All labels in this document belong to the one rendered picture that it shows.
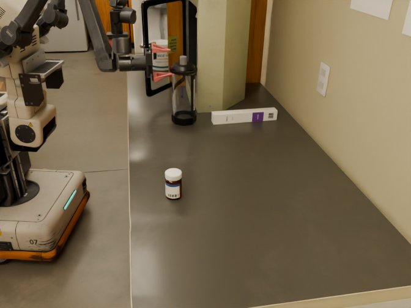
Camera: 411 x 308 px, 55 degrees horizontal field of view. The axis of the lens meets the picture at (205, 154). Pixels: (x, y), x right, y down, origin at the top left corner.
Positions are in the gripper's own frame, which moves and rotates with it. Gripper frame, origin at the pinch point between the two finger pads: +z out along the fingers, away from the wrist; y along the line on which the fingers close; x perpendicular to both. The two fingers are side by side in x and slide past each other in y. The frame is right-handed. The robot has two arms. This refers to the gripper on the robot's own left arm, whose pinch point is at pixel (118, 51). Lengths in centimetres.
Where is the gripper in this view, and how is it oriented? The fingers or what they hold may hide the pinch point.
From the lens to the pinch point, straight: 209.5
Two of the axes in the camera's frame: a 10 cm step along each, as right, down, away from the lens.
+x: -1.9, -4.7, 8.6
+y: 9.8, -0.7, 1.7
